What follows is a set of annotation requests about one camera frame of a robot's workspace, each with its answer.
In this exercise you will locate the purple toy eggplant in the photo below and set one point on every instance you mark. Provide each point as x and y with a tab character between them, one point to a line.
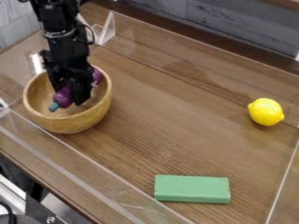
62	99

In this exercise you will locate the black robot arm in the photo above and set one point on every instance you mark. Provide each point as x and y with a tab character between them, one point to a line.
58	15

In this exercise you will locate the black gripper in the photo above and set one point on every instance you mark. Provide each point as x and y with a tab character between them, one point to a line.
66	63

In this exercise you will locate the clear acrylic front wall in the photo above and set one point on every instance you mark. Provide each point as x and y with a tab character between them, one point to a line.
102	176

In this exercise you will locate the yellow toy lemon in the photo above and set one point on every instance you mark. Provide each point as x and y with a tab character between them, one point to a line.
266	112

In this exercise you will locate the clear acrylic corner bracket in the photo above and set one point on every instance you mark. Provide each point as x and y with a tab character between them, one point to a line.
100	33

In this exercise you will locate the clear acrylic back wall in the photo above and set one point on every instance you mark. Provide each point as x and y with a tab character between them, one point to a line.
221	71

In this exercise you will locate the brown wooden bowl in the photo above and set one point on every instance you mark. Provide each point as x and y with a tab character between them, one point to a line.
75	118

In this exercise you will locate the clear acrylic wall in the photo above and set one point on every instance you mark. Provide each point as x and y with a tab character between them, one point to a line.
221	71
102	176

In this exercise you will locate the green rectangular block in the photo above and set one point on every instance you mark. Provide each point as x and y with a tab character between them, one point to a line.
192	189

